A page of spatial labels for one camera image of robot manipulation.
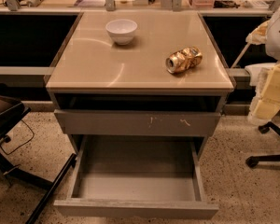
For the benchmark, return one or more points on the black office chair left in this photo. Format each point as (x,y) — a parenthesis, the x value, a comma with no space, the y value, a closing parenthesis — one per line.
(12,111)

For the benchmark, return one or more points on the white ceramic bowl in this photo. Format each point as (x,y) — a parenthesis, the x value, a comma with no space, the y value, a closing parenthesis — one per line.
(121,31)

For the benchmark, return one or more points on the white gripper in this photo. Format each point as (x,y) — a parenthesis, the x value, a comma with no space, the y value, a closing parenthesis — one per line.
(279,39)

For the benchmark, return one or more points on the closed grey top drawer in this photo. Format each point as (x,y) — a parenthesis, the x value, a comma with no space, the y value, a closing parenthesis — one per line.
(146,123)

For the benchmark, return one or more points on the grey drawer cabinet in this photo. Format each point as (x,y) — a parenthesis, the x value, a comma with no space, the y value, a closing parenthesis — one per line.
(95,73)

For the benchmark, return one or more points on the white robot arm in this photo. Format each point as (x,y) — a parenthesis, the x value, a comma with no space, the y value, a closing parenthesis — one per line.
(272,45)

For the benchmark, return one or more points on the open grey middle drawer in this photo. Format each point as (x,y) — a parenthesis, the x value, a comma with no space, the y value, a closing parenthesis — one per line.
(137,176)

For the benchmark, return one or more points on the white stick with tip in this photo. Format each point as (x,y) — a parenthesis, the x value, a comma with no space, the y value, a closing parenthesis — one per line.
(240,55)

